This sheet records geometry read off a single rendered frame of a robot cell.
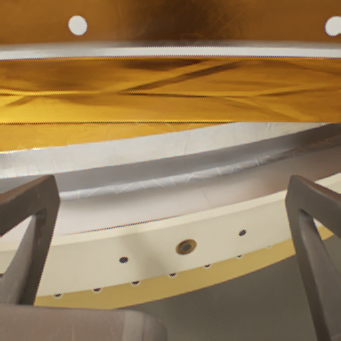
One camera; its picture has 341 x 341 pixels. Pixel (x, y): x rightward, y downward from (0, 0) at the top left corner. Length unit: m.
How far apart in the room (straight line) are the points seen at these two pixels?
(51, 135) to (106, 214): 0.07
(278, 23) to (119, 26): 0.10
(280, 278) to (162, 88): 0.22
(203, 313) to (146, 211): 0.14
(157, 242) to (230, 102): 0.11
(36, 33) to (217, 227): 0.17
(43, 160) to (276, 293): 0.25
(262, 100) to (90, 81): 0.12
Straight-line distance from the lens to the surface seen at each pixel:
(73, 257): 0.20
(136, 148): 0.21
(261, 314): 0.34
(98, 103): 0.22
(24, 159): 0.21
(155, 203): 0.21
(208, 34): 0.20
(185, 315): 0.31
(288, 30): 0.21
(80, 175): 0.23
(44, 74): 0.23
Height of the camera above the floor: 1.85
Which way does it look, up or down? 34 degrees down
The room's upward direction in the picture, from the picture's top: 1 degrees counter-clockwise
